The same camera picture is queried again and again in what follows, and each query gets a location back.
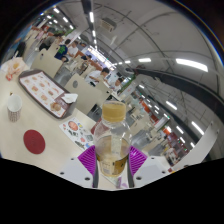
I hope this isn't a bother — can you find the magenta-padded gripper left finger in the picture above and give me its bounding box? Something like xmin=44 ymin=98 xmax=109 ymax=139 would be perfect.
xmin=55 ymin=145 xmax=100 ymax=189

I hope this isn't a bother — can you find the brown food tray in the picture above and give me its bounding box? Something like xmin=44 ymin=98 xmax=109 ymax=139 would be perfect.
xmin=17 ymin=69 xmax=78 ymax=119

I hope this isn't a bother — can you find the flat round red coaster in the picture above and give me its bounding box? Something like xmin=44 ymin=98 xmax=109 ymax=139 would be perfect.
xmin=23 ymin=129 xmax=46 ymax=155

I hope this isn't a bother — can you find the colourful printed paper flyer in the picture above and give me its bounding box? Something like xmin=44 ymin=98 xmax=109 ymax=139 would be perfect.
xmin=59 ymin=117 xmax=96 ymax=151

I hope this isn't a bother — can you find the white paper napkin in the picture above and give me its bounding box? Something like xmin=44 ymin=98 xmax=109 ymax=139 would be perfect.
xmin=61 ymin=93 xmax=79 ymax=104

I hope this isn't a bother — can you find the crumpled food wrapper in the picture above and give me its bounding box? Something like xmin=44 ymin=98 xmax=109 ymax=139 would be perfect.
xmin=1 ymin=58 xmax=26 ymax=81

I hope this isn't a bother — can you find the group of ceiling lights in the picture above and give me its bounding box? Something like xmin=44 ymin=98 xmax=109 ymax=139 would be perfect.
xmin=39 ymin=4 xmax=209 ymax=149

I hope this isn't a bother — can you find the ceiling air conditioner unit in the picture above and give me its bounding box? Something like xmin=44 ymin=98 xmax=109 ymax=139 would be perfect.
xmin=98 ymin=17 xmax=118 ymax=33

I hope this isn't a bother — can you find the person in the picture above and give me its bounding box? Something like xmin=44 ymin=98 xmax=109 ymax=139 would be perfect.
xmin=39 ymin=33 xmax=63 ymax=51
xmin=111 ymin=77 xmax=124 ymax=93
xmin=80 ymin=54 xmax=93 ymax=66
xmin=84 ymin=67 xmax=111 ymax=86
xmin=67 ymin=40 xmax=80 ymax=58
xmin=54 ymin=39 xmax=72 ymax=63

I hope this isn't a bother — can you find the group of beige chairs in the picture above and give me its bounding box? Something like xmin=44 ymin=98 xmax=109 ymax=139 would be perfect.
xmin=29 ymin=48 xmax=116 ymax=116

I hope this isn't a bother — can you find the white neighbouring table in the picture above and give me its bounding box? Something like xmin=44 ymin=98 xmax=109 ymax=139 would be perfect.
xmin=171 ymin=120 xmax=221 ymax=172

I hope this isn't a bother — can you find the brown houndstooth mug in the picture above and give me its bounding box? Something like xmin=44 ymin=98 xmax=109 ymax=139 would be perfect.
xmin=7 ymin=93 xmax=23 ymax=123

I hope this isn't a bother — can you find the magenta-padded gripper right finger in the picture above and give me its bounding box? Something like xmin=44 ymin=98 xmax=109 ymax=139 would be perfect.
xmin=126 ymin=145 xmax=172 ymax=189

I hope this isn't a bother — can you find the clear bottle with yellow drink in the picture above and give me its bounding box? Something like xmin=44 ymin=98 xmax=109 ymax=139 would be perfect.
xmin=93 ymin=100 xmax=133 ymax=178

